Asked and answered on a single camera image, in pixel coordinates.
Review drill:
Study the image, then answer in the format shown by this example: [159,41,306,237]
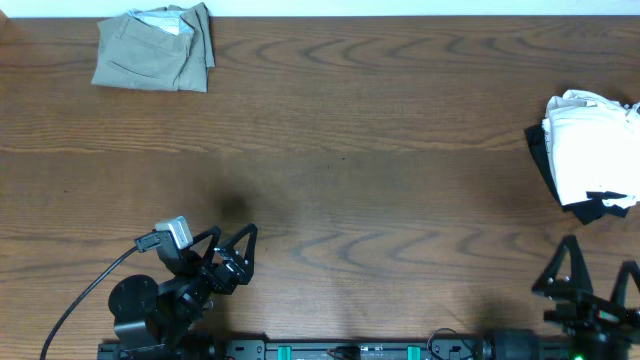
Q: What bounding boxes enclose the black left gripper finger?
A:
[189,226,221,268]
[219,223,258,280]

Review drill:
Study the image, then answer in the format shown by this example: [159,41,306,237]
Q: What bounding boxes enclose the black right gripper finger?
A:
[531,235,593,300]
[610,260,639,313]

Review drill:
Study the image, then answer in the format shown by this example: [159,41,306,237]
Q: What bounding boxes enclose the grey-green cotton shorts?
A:
[91,3,215,93]

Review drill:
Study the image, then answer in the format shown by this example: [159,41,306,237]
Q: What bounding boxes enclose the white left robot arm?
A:
[108,216,258,356]

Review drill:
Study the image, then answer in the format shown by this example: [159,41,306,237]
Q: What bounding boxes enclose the black folded garment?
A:
[524,125,629,225]

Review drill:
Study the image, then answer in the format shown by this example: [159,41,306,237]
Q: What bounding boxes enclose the white folded garment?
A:
[542,89,639,209]

